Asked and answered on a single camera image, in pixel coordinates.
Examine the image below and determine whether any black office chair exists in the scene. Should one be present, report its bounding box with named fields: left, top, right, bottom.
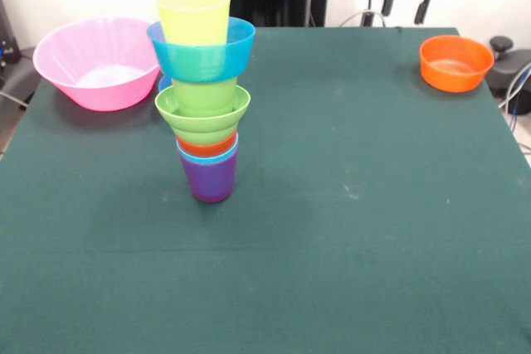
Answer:
left=485, top=36, right=531, bottom=102

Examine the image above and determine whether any large pink bowl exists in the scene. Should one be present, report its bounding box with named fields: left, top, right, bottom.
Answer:
left=32, top=16, right=161, bottom=113

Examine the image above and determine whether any orange bowl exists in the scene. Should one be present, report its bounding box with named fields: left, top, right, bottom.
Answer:
left=418, top=34, right=495, bottom=94

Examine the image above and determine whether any blue cable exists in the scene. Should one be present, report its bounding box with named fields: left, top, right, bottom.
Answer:
left=497, top=61, right=531, bottom=123

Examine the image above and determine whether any blue cup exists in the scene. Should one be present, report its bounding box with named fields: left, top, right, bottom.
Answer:
left=176, top=140, right=241, bottom=165

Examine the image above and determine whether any green bowl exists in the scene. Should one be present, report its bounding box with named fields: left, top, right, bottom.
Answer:
left=154, top=85, right=252, bottom=146

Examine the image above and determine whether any grey cable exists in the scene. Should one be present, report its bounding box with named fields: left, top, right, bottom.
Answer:
left=0, top=90, right=29, bottom=111

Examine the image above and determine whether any yellow-green cup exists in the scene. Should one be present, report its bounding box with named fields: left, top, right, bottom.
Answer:
left=156, top=0, right=232, bottom=47

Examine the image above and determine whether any dark green table cloth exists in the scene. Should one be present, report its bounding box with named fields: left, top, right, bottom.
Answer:
left=0, top=25, right=531, bottom=354

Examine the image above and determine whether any orange cup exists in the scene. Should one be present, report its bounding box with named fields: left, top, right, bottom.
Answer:
left=177, top=133, right=240, bottom=158

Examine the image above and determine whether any purple cup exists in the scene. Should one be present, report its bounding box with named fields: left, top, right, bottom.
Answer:
left=178, top=150, right=240, bottom=204

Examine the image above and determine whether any black device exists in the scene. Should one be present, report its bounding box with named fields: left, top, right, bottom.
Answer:
left=0, top=0, right=22, bottom=69

